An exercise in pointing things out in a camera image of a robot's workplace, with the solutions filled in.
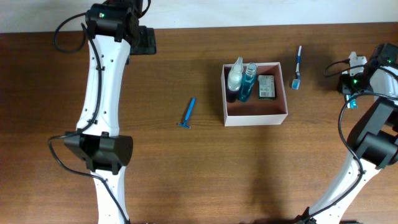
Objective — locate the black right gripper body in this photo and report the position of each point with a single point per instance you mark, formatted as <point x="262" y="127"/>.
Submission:
<point x="344" y="85"/>

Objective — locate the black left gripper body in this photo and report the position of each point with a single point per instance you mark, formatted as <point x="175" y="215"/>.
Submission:
<point x="144" y="40"/>

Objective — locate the green white toothpaste tube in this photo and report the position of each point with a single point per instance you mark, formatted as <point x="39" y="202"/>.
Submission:
<point x="352" y="104"/>

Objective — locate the blue white toothbrush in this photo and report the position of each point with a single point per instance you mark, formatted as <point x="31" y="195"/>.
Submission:
<point x="296" y="81"/>

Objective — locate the green soap box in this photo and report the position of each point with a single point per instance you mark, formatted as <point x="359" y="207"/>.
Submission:
<point x="266" y="87"/>

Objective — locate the blue disposable razor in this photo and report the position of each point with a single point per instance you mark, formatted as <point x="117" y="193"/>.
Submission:
<point x="184" y="124"/>

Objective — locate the clear spray bottle dark liquid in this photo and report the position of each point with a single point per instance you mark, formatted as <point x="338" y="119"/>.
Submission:
<point x="234" y="80"/>

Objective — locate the teal mouthwash bottle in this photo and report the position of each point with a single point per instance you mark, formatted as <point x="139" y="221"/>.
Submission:
<point x="248" y="81"/>

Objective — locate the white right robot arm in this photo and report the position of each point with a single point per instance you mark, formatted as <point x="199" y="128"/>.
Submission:
<point x="372" y="142"/>

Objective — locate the pink open cardboard box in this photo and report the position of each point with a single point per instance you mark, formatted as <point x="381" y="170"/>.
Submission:
<point x="256" y="111"/>

